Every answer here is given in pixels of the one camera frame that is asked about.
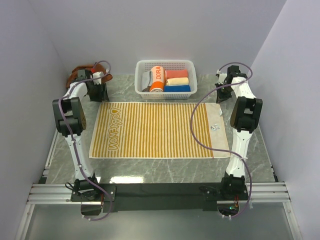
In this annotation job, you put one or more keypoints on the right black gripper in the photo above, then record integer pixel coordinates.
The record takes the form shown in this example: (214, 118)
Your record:
(221, 97)

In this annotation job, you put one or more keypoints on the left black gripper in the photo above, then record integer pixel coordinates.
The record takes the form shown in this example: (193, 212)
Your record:
(102, 95)

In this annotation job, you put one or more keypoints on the yellow striped Doraemon towel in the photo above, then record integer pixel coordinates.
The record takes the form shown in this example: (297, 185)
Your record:
(148, 130)

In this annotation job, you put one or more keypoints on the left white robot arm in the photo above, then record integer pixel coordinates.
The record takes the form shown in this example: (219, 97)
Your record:
(70, 122)

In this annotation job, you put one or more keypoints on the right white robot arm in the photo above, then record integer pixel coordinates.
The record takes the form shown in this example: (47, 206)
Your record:
(244, 120)

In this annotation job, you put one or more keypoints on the brown crumpled towel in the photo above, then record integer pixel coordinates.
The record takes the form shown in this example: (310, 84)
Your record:
(97, 68)

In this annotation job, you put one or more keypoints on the cream rolled towel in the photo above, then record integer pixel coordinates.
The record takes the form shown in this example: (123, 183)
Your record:
(177, 81)

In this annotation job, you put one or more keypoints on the grey rolled towel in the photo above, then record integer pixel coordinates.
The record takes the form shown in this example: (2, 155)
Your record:
(146, 81)

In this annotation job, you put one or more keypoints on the white plastic basket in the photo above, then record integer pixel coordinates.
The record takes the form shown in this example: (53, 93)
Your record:
(146, 65)

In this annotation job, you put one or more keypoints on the blue rolled towel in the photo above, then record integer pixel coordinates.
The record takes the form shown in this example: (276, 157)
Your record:
(176, 88)

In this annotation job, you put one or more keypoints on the orange white rolled towel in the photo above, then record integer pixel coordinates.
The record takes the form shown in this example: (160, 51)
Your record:
(158, 79)

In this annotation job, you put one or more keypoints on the red rolled towel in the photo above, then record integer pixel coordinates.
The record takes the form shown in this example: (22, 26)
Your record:
(171, 74)

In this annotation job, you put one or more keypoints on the black base beam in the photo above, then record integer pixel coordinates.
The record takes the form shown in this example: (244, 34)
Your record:
(114, 197)

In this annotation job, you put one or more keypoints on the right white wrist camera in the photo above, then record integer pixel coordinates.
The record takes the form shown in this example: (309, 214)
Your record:
(221, 77)

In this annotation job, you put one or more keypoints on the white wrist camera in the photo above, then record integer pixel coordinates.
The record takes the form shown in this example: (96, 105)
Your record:
(221, 77)
(97, 75)

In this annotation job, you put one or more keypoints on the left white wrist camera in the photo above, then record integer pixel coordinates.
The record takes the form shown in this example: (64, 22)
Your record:
(97, 75)

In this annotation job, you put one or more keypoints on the aluminium rail frame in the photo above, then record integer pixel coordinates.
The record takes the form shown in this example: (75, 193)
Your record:
(50, 215)

